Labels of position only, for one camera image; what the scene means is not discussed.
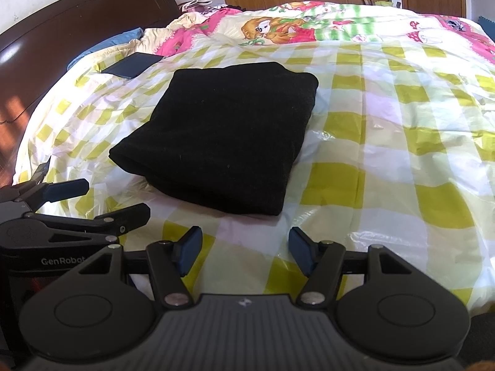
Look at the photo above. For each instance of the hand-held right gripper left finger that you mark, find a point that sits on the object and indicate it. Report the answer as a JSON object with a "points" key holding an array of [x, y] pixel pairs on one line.
{"points": [[189, 251]]}

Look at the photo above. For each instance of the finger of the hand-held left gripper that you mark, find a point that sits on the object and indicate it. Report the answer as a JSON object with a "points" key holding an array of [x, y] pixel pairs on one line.
{"points": [[127, 216], [65, 191]]}

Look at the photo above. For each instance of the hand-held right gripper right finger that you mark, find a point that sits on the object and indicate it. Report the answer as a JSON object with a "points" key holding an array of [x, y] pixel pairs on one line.
{"points": [[303, 251]]}

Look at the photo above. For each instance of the black pants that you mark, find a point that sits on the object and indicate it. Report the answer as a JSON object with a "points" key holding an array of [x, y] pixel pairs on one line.
{"points": [[224, 135]]}

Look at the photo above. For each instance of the checked printed blanket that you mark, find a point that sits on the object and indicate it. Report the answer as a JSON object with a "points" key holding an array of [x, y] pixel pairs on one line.
{"points": [[386, 162]]}

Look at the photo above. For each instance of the dark blue notebook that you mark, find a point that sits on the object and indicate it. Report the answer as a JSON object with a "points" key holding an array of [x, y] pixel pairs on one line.
{"points": [[133, 65]]}

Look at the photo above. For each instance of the blue pillow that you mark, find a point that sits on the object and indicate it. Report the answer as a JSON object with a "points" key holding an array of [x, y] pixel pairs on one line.
{"points": [[112, 42]]}

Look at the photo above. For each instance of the dark wooden headboard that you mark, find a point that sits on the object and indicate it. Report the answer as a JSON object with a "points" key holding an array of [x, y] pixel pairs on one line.
{"points": [[77, 19]]}

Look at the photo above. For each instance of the cream bed cloth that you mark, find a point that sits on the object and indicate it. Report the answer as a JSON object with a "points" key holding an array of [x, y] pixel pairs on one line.
{"points": [[181, 27]]}

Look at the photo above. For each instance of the white pink cloth item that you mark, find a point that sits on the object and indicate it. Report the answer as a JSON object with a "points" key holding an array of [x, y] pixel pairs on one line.
{"points": [[197, 4]]}

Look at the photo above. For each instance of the green item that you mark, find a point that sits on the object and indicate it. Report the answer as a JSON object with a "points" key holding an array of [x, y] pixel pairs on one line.
{"points": [[384, 3]]}

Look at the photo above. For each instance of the blue foam mat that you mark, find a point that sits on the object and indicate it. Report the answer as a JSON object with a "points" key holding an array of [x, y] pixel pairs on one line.
{"points": [[489, 31]]}

